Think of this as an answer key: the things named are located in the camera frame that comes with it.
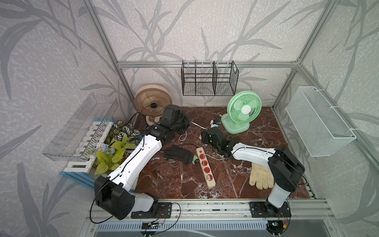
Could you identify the black wire basket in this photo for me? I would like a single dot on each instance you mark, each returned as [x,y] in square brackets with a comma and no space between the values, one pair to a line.
[209,79]

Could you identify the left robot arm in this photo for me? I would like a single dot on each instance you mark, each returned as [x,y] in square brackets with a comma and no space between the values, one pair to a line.
[112,193]

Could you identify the beige red power strip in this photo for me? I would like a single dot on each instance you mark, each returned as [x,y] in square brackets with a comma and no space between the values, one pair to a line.
[205,167]

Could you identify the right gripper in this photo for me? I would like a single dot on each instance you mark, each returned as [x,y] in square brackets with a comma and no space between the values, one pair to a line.
[204,137]

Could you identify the white mesh basket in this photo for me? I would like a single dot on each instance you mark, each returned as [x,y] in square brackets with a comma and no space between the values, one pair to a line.
[321,128]

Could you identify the blue white wooden crate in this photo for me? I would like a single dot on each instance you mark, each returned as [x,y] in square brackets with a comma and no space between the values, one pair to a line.
[83,172]

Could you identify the green desk fan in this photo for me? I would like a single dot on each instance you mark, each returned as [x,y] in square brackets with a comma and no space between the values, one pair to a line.
[242,109]

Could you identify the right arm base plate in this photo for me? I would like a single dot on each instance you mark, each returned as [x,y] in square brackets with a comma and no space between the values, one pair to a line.
[264,209]

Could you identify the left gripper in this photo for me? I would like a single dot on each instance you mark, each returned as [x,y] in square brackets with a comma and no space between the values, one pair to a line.
[187,123]

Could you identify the black work glove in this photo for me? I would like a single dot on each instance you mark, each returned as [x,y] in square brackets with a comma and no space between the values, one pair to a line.
[182,155]

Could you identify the cream leather glove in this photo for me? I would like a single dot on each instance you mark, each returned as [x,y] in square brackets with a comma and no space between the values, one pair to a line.
[261,177]

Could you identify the beige desk fan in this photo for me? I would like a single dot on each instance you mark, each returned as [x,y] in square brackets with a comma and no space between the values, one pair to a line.
[150,101]

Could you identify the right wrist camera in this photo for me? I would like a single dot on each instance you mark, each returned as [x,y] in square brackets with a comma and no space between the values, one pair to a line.
[215,123]

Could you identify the artificial green plant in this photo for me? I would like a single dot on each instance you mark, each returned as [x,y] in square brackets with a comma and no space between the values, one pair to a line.
[110,154]

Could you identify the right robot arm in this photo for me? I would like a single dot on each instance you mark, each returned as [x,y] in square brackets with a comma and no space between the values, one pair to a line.
[279,165]

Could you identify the clear plastic tray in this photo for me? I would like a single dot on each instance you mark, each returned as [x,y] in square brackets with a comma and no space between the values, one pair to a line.
[80,135]

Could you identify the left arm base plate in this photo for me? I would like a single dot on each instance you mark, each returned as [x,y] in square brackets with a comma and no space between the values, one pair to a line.
[158,210]

